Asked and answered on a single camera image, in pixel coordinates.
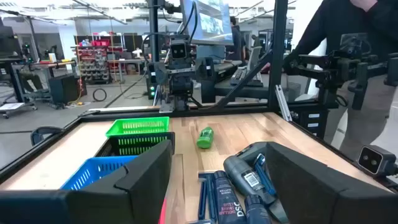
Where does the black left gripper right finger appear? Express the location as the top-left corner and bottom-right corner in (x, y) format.
(266, 141), (398, 224)

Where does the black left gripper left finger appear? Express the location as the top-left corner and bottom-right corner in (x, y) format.
(0, 139), (173, 224)

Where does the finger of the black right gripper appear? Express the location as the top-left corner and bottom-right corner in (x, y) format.
(195, 57), (215, 91)
(157, 62), (169, 85)

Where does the blue disposable razor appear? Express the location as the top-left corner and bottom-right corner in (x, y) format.
(186, 179), (218, 224)
(252, 153), (277, 197)

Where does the grey deodorant bottle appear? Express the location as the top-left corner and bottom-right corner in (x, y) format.
(223, 155), (277, 206)
(244, 194), (273, 224)

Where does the green travel bottle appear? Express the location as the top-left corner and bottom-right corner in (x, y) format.
(196, 126), (215, 149)

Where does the blue pen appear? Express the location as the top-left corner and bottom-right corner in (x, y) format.
(197, 172), (215, 221)

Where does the black controller box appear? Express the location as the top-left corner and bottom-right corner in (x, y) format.
(146, 62), (159, 100)

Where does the black keyboard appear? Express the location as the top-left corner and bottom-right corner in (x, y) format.
(229, 67), (249, 86)

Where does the red plastic basket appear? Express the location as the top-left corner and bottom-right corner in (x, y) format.
(158, 198), (167, 224)

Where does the person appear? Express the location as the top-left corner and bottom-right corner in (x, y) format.
(229, 16), (246, 62)
(292, 0), (398, 159)

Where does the blue plastic basket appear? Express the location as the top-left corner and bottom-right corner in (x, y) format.
(60, 155), (137, 191)

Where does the computer monitor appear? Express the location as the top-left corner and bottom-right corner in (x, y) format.
(180, 0), (234, 47)

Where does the black plastic basket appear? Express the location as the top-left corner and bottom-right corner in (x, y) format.
(95, 132), (175, 157)

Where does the green plastic basket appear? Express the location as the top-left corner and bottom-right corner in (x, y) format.
(105, 116), (170, 138)

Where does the shelf with red bins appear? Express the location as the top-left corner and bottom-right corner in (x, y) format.
(74, 39), (125, 84)

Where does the black drawer cabinet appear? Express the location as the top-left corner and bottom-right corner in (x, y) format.
(298, 108), (329, 139)

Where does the black computer case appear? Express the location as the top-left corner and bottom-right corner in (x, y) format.
(49, 74), (88, 106)

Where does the workshop desk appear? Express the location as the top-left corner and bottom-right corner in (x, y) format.
(0, 57), (78, 119)

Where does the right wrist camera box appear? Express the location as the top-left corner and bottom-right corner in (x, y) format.
(169, 39), (191, 60)

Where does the black cable coil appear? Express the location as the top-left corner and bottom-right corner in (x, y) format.
(92, 88), (108, 103)

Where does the table-level camera box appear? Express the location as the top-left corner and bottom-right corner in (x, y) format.
(356, 144), (398, 179)

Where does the black aluminium table frame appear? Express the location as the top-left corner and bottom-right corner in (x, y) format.
(0, 0), (398, 194)

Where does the silver metal bracket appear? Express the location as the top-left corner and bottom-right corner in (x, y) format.
(275, 84), (293, 122)

